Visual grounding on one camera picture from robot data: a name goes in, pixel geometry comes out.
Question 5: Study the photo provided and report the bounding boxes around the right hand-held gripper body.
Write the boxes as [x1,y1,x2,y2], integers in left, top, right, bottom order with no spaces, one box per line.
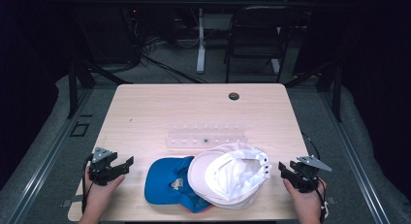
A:
[289,155,333,194]

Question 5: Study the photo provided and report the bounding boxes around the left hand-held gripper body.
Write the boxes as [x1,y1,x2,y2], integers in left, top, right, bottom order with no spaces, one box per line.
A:
[86,146,119,187]

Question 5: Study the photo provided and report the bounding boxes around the blue cap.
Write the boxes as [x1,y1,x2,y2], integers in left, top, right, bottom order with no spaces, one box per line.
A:
[143,155,214,214]

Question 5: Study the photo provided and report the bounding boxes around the white cap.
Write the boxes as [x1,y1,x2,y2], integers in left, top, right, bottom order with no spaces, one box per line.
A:
[187,142,272,210]

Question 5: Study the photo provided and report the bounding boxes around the clear acrylic rack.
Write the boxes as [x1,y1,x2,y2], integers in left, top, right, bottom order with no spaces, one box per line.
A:
[165,121,249,151]

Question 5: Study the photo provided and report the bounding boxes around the person's right hand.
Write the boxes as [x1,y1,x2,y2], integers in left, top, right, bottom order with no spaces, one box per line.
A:
[282,177,328,220]

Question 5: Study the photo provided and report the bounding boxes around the person's left hand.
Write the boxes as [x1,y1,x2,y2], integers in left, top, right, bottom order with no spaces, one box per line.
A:
[84,167,126,218]

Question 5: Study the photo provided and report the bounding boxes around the black metal stand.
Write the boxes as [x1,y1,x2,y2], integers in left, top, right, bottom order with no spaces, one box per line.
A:
[283,59,344,123]
[65,52,134,120]

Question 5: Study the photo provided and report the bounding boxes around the black folding chair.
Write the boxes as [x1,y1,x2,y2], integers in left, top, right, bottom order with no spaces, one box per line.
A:
[224,5,301,84]

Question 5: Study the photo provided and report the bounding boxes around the white desk with legs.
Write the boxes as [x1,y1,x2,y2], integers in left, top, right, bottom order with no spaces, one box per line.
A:
[176,0,320,75]

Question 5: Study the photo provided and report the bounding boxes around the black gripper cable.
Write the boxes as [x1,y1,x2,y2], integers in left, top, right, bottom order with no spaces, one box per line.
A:
[80,154,97,216]
[300,131,331,223]

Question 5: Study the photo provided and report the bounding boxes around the aluminium floor rail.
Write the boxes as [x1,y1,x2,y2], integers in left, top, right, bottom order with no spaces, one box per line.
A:
[318,87,393,224]
[5,87,95,224]

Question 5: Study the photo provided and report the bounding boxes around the black floor cables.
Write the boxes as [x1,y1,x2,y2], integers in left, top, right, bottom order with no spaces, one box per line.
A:
[141,36,206,84]

